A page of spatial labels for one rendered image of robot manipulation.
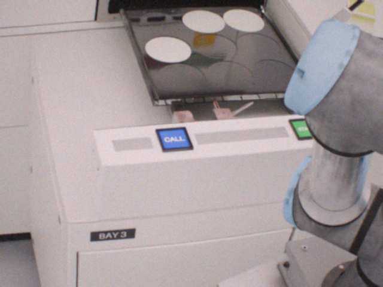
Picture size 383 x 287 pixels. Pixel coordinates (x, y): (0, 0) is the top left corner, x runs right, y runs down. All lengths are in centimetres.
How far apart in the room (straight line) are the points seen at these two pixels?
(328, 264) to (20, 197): 116
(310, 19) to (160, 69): 40
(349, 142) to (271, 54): 97
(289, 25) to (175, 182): 63
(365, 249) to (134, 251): 53
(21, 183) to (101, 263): 74
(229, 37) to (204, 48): 8
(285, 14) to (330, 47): 112
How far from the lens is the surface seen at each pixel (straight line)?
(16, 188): 224
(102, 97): 171
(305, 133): 149
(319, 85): 79
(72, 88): 173
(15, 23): 188
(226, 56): 175
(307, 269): 134
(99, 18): 190
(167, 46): 174
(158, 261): 157
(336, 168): 96
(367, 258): 121
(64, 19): 189
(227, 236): 157
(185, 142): 140
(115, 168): 135
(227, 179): 144
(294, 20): 186
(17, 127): 209
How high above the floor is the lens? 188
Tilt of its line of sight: 41 degrees down
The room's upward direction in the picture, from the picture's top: 11 degrees clockwise
